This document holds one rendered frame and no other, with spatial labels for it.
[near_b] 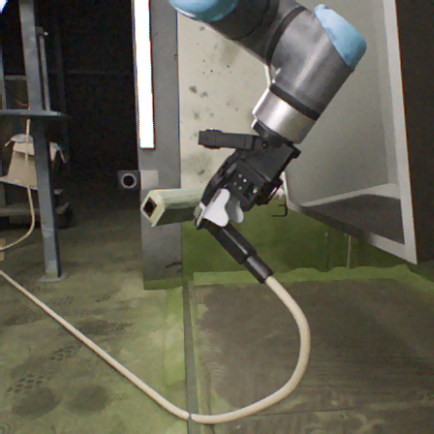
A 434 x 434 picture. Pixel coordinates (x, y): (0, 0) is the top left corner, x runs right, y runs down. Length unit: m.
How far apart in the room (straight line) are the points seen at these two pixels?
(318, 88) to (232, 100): 1.12
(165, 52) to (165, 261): 0.89
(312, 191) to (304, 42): 0.71
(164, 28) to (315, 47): 1.20
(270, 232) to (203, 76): 0.75
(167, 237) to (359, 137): 0.91
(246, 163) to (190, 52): 1.12
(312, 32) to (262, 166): 0.19
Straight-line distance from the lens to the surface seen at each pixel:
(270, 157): 0.57
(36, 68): 1.96
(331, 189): 1.23
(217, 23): 0.50
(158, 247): 1.68
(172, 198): 0.59
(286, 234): 1.74
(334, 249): 1.84
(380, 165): 1.30
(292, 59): 0.56
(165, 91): 1.64
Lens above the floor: 0.63
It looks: 11 degrees down
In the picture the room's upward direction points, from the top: straight up
